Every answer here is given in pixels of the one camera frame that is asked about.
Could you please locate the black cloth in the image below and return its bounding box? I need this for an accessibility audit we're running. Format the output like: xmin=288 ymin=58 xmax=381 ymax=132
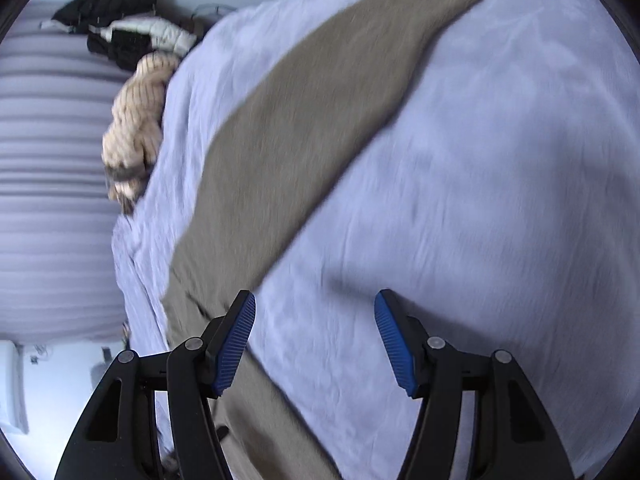
xmin=86 ymin=27 xmax=151 ymax=73

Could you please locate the lavender plush blanket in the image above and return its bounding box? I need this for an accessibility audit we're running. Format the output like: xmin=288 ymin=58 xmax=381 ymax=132
xmin=111 ymin=0 xmax=640 ymax=480

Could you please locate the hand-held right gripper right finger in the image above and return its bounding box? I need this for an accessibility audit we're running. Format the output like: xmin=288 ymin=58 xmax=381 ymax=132
xmin=374 ymin=288 xmax=576 ymax=480

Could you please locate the grey pleated curtain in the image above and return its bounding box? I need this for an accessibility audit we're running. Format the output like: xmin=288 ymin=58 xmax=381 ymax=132
xmin=0 ymin=0 xmax=133 ymax=343

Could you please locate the white wall appliance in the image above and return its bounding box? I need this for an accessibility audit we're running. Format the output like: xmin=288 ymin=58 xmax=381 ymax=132
xmin=0 ymin=340 xmax=31 ymax=433

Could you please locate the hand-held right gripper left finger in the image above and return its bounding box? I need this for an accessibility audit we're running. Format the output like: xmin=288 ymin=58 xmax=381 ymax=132
xmin=54 ymin=290 xmax=257 ymax=480

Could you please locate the beige striped cloth pile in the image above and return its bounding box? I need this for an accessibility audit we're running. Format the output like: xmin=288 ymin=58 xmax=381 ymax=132
xmin=101 ymin=51 xmax=182 ymax=216

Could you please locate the white puffer jacket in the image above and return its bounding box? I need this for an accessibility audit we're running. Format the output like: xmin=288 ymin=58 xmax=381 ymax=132
xmin=40 ymin=16 xmax=198 ymax=56

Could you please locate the black jacket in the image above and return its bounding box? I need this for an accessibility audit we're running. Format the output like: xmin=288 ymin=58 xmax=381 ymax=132
xmin=52 ymin=0 xmax=173 ymax=28

